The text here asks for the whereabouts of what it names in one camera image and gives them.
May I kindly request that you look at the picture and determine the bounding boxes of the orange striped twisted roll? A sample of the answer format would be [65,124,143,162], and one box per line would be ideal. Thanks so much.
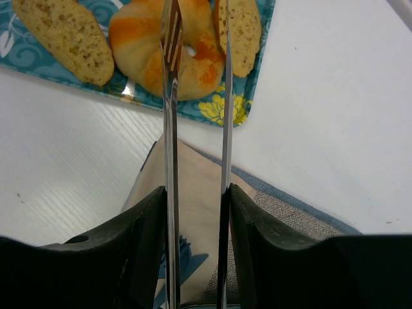
[109,1,225,100]

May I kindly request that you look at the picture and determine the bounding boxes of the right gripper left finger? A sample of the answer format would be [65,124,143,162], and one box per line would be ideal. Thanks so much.
[1,187,166,308]

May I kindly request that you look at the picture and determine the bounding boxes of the brown-crust bread slice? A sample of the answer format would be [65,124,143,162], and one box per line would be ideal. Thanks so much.
[214,0,262,78]

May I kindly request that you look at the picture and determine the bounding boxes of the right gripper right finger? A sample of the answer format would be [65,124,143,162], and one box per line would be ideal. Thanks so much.
[230,185,411,308]

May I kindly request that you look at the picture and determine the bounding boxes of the blue beige cloth placemat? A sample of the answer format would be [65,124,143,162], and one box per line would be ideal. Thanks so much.
[120,135,361,309]

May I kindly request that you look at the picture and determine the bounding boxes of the teal floral serving tray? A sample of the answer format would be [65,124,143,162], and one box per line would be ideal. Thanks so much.
[1,1,275,126]

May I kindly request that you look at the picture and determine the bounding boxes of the metal serving tongs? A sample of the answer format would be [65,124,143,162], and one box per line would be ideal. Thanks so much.
[160,1,234,308]

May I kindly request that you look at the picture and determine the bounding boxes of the oval tan bread slice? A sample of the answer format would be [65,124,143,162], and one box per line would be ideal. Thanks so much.
[12,0,115,86]

